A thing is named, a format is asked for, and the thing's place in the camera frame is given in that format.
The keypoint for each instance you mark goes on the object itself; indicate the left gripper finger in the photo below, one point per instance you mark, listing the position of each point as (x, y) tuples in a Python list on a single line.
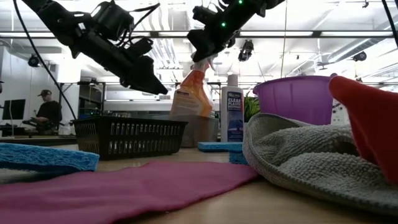
[(127, 82), (149, 76)]

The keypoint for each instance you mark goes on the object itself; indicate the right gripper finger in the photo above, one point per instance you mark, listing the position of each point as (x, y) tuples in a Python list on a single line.
[(202, 56), (203, 42)]

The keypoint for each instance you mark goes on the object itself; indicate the orange spray bottle white trigger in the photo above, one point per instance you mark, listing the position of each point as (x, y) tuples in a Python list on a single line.
[(191, 93)]

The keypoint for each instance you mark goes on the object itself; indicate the white plastic restorer bottle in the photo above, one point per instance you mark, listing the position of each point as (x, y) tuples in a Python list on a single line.
[(232, 109)]

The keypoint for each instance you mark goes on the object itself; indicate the blue sponge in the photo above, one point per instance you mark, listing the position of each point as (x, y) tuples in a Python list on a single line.
[(46, 157), (217, 147), (237, 158)]

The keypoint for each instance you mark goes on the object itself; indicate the pink cloth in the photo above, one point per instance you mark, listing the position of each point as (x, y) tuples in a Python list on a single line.
[(109, 193)]

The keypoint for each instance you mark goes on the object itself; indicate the grey microfibre cloth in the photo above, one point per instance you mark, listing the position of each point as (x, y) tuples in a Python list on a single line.
[(311, 161)]

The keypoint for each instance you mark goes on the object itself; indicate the red cloth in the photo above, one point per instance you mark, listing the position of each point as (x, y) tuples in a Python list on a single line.
[(373, 124)]

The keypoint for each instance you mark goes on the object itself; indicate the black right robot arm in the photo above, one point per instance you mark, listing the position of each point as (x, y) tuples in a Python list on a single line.
[(270, 3)]

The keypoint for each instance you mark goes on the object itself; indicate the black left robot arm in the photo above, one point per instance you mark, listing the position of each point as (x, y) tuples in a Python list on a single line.
[(49, 15)]

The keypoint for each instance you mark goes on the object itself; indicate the black slotted plastic basket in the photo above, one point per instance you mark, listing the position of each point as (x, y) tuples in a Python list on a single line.
[(124, 137)]

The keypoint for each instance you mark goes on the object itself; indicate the green plant in white pot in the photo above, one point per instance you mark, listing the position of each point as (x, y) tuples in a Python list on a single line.
[(251, 107)]

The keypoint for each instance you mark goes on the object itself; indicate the grey plastic caddy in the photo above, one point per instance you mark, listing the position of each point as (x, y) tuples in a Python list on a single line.
[(199, 130)]

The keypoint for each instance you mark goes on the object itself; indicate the person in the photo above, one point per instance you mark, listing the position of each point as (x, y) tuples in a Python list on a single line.
[(48, 112)]

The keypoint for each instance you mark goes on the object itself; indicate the purple plastic bucket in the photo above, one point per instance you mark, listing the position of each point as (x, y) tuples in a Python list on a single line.
[(295, 99)]

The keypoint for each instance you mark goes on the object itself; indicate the black computer monitor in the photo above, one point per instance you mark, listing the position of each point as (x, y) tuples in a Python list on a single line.
[(14, 109)]

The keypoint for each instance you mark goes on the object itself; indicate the white upright machine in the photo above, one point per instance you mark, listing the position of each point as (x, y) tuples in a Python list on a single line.
[(339, 115)]

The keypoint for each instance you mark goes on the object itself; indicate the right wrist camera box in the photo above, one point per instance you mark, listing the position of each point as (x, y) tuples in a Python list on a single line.
[(203, 15)]

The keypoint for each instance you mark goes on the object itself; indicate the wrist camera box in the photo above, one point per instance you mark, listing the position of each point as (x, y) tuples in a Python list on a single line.
[(113, 18), (203, 15)]

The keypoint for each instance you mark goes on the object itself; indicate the black overhead camera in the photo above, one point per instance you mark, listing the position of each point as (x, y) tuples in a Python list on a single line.
[(245, 49)]

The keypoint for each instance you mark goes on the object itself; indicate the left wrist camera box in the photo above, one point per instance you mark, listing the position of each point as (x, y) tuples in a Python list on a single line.
[(113, 18)]

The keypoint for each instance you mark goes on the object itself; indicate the black aluminium rig frame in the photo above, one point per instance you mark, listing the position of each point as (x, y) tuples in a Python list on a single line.
[(280, 33)]

